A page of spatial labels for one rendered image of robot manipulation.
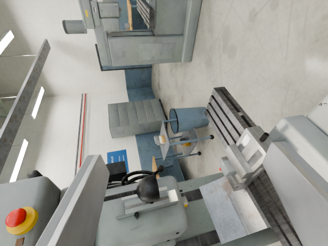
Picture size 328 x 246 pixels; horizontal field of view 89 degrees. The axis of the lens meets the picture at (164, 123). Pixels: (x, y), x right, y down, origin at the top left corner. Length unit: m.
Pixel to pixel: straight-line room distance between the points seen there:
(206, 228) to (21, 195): 0.91
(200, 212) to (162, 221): 0.55
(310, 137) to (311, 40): 1.10
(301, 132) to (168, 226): 0.63
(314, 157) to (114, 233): 0.75
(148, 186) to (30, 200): 0.32
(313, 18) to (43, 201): 1.95
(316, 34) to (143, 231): 1.74
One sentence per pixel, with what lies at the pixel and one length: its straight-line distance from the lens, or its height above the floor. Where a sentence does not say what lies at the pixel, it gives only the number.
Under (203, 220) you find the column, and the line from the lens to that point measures 1.17.
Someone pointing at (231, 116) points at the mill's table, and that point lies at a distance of 1.00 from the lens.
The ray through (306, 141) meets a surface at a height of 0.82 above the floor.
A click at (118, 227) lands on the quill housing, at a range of 0.66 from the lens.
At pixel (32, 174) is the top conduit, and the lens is 0.70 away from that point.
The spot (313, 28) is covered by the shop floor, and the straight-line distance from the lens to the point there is 1.85.
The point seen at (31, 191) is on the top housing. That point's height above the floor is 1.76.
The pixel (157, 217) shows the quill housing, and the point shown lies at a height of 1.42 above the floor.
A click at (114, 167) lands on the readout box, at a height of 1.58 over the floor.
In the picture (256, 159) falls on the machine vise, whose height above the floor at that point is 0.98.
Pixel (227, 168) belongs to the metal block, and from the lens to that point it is 0.87.
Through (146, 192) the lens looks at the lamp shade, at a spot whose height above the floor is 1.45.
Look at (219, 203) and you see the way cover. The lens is 1.18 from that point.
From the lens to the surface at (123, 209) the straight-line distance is 0.62.
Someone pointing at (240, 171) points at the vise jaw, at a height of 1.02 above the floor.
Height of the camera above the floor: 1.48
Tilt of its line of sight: 13 degrees down
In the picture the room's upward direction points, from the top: 98 degrees counter-clockwise
